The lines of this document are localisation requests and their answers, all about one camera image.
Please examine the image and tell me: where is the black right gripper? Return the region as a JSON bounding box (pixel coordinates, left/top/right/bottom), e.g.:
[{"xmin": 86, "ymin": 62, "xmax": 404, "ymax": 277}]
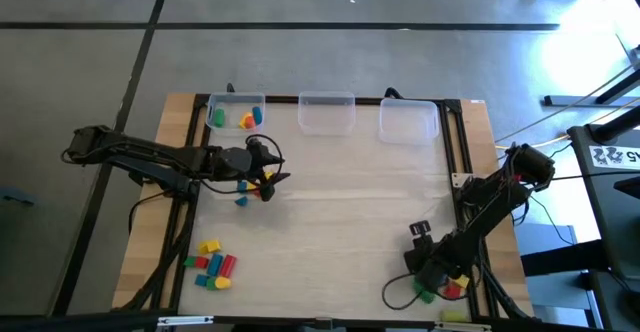
[{"xmin": 404, "ymin": 219, "xmax": 451, "ymax": 293}]

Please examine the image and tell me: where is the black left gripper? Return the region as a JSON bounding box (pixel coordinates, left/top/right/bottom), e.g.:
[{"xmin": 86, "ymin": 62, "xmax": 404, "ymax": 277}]
[{"xmin": 213, "ymin": 136, "xmax": 292, "ymax": 203}]

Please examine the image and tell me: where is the clear plastic bin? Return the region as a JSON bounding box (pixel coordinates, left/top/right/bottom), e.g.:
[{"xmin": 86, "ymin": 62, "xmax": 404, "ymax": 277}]
[
  {"xmin": 378, "ymin": 97, "xmax": 441, "ymax": 147},
  {"xmin": 205, "ymin": 91, "xmax": 267, "ymax": 137},
  {"xmin": 297, "ymin": 90, "xmax": 357, "ymax": 137}
]

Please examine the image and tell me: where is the black cart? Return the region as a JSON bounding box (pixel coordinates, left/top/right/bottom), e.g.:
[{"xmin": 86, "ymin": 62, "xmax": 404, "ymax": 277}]
[{"xmin": 567, "ymin": 105, "xmax": 640, "ymax": 279}]

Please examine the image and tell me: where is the black stand base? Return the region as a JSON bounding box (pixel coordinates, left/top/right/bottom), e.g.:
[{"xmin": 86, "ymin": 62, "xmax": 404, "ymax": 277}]
[{"xmin": 543, "ymin": 66, "xmax": 640, "ymax": 108}]

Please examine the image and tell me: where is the white printed label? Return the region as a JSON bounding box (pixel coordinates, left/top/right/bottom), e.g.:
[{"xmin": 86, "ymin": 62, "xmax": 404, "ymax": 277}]
[{"xmin": 588, "ymin": 145, "xmax": 640, "ymax": 168}]

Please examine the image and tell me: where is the black rig crossbar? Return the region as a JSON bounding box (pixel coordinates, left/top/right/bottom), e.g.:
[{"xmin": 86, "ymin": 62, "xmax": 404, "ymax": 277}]
[{"xmin": 0, "ymin": 309, "xmax": 640, "ymax": 332}]

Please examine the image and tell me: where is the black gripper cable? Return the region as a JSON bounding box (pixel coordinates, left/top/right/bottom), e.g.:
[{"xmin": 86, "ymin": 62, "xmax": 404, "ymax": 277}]
[
  {"xmin": 198, "ymin": 133, "xmax": 285, "ymax": 197},
  {"xmin": 381, "ymin": 270, "xmax": 426, "ymax": 312}
]

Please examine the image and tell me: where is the black cable bundle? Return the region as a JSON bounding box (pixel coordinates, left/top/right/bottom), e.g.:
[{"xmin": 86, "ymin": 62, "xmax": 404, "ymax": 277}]
[
  {"xmin": 457, "ymin": 251, "xmax": 534, "ymax": 322},
  {"xmin": 113, "ymin": 191, "xmax": 199, "ymax": 313}
]

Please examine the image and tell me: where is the yellow floor cable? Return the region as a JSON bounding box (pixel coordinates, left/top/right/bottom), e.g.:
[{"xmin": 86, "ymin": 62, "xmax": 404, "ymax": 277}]
[{"xmin": 494, "ymin": 61, "xmax": 640, "ymax": 152}]

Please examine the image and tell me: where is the black aluminium table frame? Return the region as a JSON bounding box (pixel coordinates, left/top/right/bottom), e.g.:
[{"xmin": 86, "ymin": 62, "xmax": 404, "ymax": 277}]
[{"xmin": 112, "ymin": 93, "xmax": 535, "ymax": 323}]

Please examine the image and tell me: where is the black floor cable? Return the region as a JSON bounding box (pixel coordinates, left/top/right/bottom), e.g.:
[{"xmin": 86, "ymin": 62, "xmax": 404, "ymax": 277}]
[{"xmin": 519, "ymin": 171, "xmax": 640, "ymax": 186}]

